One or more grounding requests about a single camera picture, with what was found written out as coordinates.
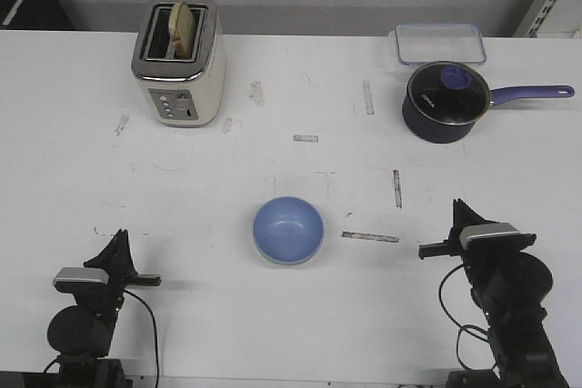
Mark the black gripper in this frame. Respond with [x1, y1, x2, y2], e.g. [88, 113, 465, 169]
[418, 199, 536, 279]
[75, 229, 161, 311]

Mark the blue bowl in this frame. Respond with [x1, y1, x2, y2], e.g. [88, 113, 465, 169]
[253, 196, 325, 241]

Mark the green bowl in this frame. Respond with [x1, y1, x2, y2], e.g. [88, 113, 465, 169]
[255, 239, 323, 266]

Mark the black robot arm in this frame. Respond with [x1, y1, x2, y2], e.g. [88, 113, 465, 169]
[418, 199, 567, 387]
[46, 229, 162, 387]

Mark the dark blue saucepan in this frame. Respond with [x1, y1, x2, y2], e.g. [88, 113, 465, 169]
[402, 80, 575, 144]

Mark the glass pot lid blue knob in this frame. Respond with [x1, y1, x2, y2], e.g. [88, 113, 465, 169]
[406, 61, 490, 125]

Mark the clear plastic food container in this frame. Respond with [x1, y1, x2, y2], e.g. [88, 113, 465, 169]
[393, 23, 487, 65]

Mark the cream and steel toaster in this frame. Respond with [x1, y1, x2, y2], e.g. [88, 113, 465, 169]
[131, 0, 226, 127]

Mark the white metal shelf rack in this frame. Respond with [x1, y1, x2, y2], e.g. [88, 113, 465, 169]
[513, 0, 581, 39]

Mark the toast slice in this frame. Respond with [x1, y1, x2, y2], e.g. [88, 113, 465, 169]
[168, 2, 196, 59]

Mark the black box in background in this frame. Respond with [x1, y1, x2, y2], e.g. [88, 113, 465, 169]
[1, 0, 75, 31]

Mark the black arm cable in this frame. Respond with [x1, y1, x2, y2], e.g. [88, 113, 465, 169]
[438, 264, 499, 373]
[43, 288, 160, 388]

